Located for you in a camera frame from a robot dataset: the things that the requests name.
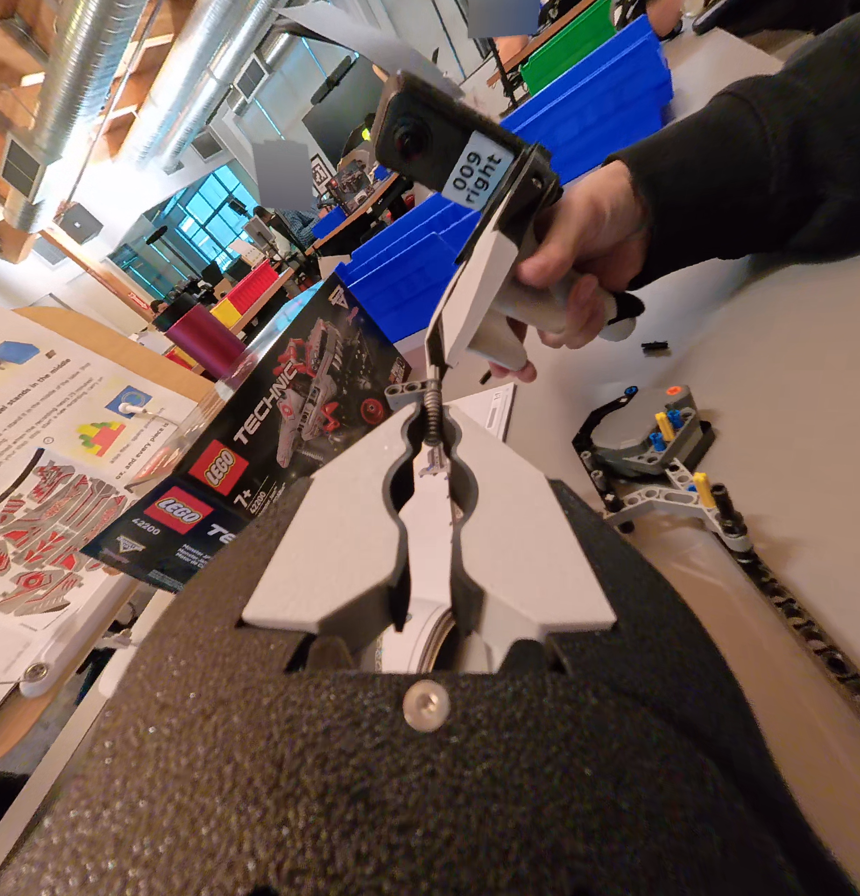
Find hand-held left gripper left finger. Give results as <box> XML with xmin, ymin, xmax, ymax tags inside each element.
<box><xmin>240</xmin><ymin>402</ymin><xmax>424</xmax><ymax>634</ymax></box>

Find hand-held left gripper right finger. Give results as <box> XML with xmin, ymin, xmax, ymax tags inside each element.
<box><xmin>444</xmin><ymin>408</ymin><xmax>620</xmax><ymax>637</ymax></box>

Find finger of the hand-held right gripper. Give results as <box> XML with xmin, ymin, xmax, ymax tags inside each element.
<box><xmin>424</xmin><ymin>259</ymin><xmax>474</xmax><ymax>384</ymax></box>
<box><xmin>443</xmin><ymin>230</ymin><xmax>539</xmax><ymax>368</ymax></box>

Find person's right forearm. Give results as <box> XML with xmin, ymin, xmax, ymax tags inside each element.
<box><xmin>601</xmin><ymin>6</ymin><xmax>860</xmax><ymax>294</ymax></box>

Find person's right hand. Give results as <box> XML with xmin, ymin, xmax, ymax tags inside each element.
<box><xmin>487</xmin><ymin>161</ymin><xmax>651</xmax><ymax>384</ymax></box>

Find instruction booklet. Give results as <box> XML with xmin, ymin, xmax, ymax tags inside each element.
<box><xmin>450</xmin><ymin>381</ymin><xmax>518</xmax><ymax>443</ymax></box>

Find black display screen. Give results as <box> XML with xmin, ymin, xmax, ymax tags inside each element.
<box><xmin>302</xmin><ymin>55</ymin><xmax>403</xmax><ymax>168</ymax></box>

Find dark toy set box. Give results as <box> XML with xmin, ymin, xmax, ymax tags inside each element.
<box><xmin>324</xmin><ymin>168</ymin><xmax>376</xmax><ymax>202</ymax></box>

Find leaning display board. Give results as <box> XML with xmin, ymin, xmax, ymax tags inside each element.
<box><xmin>276</xmin><ymin>3</ymin><xmax>467</xmax><ymax>99</ymax></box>

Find black toy set box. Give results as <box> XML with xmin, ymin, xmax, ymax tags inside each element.
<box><xmin>80</xmin><ymin>273</ymin><xmax>413</xmax><ymax>596</ymax></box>

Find green storage bin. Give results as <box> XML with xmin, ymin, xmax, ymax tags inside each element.
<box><xmin>520</xmin><ymin>0</ymin><xmax>616</xmax><ymax>95</ymax></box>

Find partly built toy chassis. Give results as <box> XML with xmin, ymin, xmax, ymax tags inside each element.
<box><xmin>572</xmin><ymin>384</ymin><xmax>860</xmax><ymax>736</ymax></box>

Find red storage bin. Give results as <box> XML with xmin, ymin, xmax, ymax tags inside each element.
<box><xmin>227</xmin><ymin>259</ymin><xmax>282</xmax><ymax>310</ymax></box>

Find maroon cylinder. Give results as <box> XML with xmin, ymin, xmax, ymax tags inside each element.
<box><xmin>165</xmin><ymin>303</ymin><xmax>250</xmax><ymax>377</ymax></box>

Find sticker sheet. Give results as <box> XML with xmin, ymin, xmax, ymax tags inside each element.
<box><xmin>0</xmin><ymin>448</ymin><xmax>133</xmax><ymax>620</ymax></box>

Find instruction sheet on wooden board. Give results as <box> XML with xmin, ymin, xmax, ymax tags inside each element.
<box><xmin>0</xmin><ymin>303</ymin><xmax>219</xmax><ymax>774</ymax></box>

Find instruction poster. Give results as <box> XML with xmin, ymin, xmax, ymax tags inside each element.
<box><xmin>0</xmin><ymin>298</ymin><xmax>198</xmax><ymax>725</ymax></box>

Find black ceiling speaker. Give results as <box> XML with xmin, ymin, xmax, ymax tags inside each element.
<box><xmin>54</xmin><ymin>200</ymin><xmax>104</xmax><ymax>246</ymax></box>

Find silver air duct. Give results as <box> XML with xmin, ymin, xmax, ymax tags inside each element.
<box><xmin>113</xmin><ymin>0</ymin><xmax>296</xmax><ymax>174</ymax></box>
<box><xmin>1</xmin><ymin>0</ymin><xmax>154</xmax><ymax>235</ymax></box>

